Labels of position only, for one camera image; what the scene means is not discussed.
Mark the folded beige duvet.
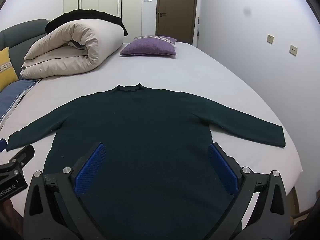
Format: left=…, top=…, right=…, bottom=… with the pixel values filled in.
left=19, top=20, right=125, bottom=80

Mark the patterned purple white pillow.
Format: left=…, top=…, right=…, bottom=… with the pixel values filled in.
left=134, top=35, right=178, bottom=48

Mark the dark green sweater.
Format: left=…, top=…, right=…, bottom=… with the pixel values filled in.
left=5, top=83, right=286, bottom=240

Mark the black blanket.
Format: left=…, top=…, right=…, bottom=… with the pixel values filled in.
left=45, top=9, right=128, bottom=37

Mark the grey padded headboard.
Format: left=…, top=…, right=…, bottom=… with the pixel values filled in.
left=0, top=19, right=50, bottom=73

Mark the brown door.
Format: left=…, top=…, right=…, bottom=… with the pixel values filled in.
left=155, top=0, right=199, bottom=46

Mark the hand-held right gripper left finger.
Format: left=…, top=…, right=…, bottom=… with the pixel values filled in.
left=23, top=142, right=108, bottom=240

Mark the blue bed sheet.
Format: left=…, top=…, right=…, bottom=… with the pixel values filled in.
left=0, top=79, right=39, bottom=130

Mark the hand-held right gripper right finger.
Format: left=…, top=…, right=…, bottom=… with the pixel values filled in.
left=207, top=142, right=292, bottom=240

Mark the yellow pillow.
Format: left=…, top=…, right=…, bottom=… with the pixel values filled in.
left=0, top=46, right=19, bottom=92

